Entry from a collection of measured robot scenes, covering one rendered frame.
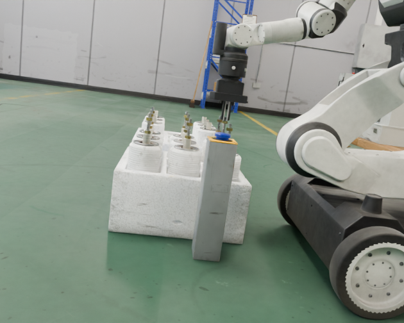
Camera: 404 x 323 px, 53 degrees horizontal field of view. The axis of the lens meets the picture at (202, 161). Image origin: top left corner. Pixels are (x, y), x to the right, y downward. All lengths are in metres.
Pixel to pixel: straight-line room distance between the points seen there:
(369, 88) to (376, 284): 0.46
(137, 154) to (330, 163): 0.52
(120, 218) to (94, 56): 6.60
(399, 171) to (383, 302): 0.35
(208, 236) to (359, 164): 0.42
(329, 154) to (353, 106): 0.14
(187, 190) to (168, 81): 6.40
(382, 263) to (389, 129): 3.48
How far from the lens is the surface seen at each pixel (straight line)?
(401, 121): 4.45
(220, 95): 1.28
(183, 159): 1.15
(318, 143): 1.02
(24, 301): 0.88
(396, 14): 1.19
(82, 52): 7.73
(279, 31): 1.33
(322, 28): 1.35
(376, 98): 1.10
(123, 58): 7.58
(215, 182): 1.01
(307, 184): 1.27
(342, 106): 1.08
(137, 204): 1.16
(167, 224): 1.17
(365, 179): 1.12
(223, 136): 1.00
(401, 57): 1.17
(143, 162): 1.16
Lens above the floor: 0.45
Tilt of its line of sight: 11 degrees down
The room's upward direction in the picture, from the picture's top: 8 degrees clockwise
